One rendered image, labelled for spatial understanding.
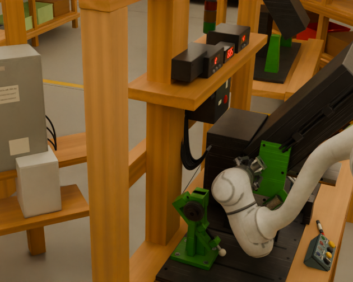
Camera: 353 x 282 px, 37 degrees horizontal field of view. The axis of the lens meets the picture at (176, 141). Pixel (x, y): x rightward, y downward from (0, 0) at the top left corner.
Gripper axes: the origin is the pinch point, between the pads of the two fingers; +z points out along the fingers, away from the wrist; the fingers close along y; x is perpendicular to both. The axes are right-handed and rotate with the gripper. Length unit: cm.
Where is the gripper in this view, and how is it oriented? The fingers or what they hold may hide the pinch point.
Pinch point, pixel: (255, 166)
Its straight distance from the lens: 201.5
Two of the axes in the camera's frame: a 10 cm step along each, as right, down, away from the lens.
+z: 3.8, -1.4, 9.1
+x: -7.4, 5.4, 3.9
